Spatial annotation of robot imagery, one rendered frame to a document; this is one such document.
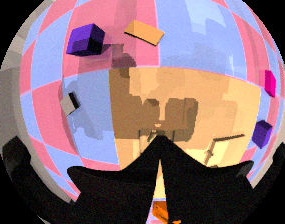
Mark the small pink flat block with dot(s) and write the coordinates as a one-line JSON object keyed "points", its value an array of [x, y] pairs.
{"points": [[270, 83]]}

